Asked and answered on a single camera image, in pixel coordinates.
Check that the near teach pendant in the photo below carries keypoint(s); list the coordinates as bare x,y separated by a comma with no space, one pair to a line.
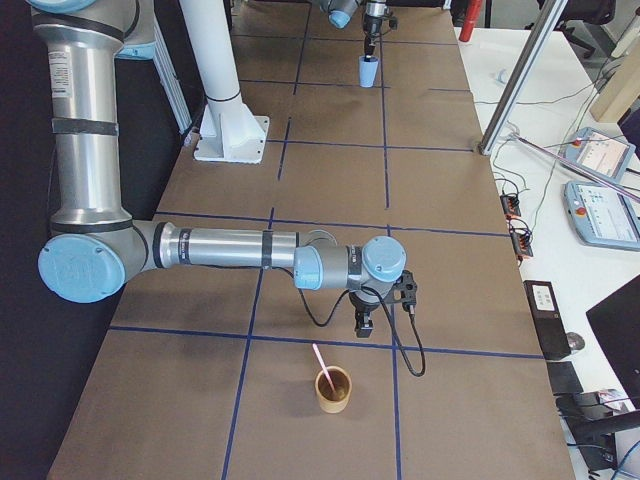
601,217

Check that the orange connector block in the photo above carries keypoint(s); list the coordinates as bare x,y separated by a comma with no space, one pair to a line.
521,238
511,205

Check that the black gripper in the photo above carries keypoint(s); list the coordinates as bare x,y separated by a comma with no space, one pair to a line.
361,302
371,25

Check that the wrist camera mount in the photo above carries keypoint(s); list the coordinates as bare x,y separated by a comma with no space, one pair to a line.
404,291

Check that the blue ribbed plastic cup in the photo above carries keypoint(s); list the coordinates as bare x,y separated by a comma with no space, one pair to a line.
368,67

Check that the white mounting pillar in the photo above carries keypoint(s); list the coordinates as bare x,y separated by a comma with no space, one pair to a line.
229,132

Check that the teach pendant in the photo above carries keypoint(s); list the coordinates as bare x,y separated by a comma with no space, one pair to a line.
600,153
601,217

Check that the black power box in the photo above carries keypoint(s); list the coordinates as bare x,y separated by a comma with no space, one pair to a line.
547,319

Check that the brown wooden cup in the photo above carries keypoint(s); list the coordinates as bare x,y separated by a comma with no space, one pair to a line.
333,396

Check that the orange connector block near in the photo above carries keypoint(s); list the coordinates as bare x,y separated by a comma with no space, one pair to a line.
521,238

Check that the red cylinder object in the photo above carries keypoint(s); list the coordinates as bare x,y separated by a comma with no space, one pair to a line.
472,13

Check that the orange connector block far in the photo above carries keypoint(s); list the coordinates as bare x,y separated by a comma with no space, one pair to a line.
511,205

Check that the aluminium frame post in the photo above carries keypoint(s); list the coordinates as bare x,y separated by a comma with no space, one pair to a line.
538,36

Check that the far teach pendant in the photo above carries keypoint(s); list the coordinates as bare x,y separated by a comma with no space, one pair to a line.
600,153

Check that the black monitor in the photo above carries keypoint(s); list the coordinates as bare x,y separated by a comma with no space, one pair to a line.
615,324

